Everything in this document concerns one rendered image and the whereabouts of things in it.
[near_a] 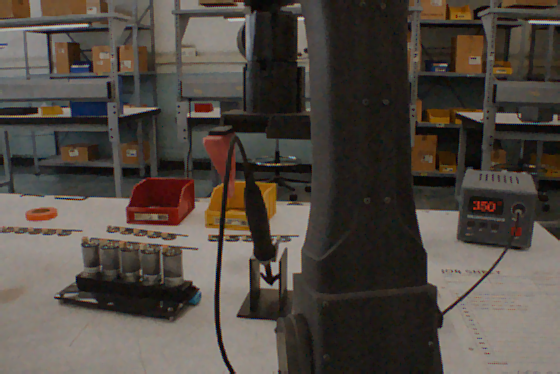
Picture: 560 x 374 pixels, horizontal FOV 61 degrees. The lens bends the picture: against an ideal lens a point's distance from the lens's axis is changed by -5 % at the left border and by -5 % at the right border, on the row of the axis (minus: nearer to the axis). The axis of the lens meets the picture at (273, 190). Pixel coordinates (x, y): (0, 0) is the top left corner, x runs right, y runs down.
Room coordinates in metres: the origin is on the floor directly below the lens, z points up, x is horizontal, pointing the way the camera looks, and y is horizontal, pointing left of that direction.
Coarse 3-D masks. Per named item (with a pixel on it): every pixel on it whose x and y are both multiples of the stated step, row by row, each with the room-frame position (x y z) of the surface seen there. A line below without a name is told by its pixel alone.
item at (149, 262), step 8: (152, 248) 0.55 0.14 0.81; (144, 256) 0.54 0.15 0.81; (152, 256) 0.54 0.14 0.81; (160, 256) 0.55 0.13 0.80; (144, 264) 0.54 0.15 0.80; (152, 264) 0.54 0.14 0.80; (160, 264) 0.55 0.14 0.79; (144, 272) 0.54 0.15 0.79; (152, 272) 0.54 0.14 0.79; (160, 272) 0.55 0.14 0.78; (144, 280) 0.54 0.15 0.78; (152, 280) 0.54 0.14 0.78; (160, 280) 0.55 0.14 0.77
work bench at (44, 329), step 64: (0, 256) 0.68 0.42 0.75; (64, 256) 0.68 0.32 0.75; (192, 256) 0.69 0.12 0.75; (448, 256) 0.69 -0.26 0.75; (512, 256) 0.68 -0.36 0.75; (0, 320) 0.48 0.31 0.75; (64, 320) 0.49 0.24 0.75; (128, 320) 0.49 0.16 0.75; (192, 320) 0.49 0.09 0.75; (256, 320) 0.50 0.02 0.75; (448, 320) 0.49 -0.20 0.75
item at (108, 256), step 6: (102, 252) 0.56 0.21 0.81; (108, 252) 0.55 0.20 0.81; (114, 252) 0.56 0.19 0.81; (120, 252) 0.57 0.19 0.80; (102, 258) 0.56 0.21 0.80; (108, 258) 0.55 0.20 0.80; (114, 258) 0.56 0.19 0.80; (120, 258) 0.56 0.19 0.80; (102, 264) 0.56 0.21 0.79; (108, 264) 0.55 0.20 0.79; (114, 264) 0.56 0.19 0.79; (120, 264) 0.56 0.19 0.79; (102, 270) 0.56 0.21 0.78; (108, 270) 0.55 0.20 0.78; (114, 270) 0.56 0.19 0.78; (120, 270) 0.56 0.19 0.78; (108, 276) 0.55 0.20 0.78; (114, 276) 0.56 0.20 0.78; (120, 276) 0.56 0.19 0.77
